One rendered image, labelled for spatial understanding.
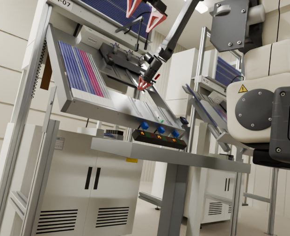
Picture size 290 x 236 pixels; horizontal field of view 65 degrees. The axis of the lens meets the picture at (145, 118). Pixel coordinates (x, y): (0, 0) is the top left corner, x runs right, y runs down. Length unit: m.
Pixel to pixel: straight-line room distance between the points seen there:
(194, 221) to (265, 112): 1.10
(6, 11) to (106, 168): 2.85
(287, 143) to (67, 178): 1.02
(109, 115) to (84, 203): 0.55
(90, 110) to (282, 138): 0.68
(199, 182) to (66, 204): 0.80
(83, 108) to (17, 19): 2.91
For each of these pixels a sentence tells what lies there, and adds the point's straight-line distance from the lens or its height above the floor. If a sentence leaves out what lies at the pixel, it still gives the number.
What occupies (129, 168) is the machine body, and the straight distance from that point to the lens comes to 1.45.
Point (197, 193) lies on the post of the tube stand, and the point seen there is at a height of 0.37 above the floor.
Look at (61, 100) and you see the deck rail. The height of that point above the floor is 0.72.
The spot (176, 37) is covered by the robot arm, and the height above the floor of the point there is 1.20.
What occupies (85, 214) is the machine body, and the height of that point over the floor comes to 0.20.
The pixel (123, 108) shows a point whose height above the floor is 0.76.
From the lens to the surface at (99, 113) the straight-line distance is 0.95.
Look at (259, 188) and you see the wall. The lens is 4.01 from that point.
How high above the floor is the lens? 0.59
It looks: 8 degrees up
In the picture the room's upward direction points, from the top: 9 degrees clockwise
